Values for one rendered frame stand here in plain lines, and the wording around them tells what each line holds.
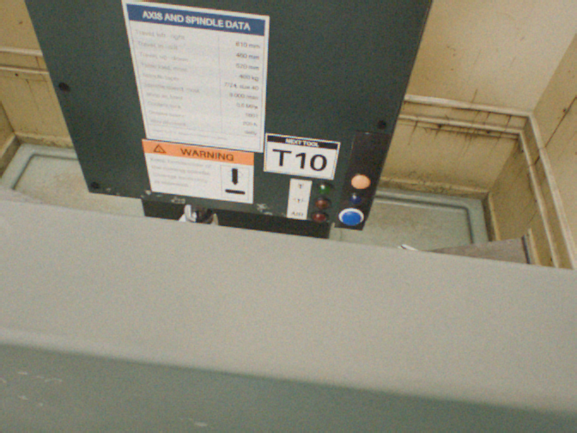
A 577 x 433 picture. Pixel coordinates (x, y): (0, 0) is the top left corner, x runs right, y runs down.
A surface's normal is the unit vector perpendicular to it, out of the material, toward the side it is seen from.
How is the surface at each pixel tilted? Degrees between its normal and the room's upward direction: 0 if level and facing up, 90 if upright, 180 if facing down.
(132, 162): 90
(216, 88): 90
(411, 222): 0
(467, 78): 90
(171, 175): 90
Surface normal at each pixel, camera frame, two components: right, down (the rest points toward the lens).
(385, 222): 0.07, -0.62
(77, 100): -0.10, 0.77
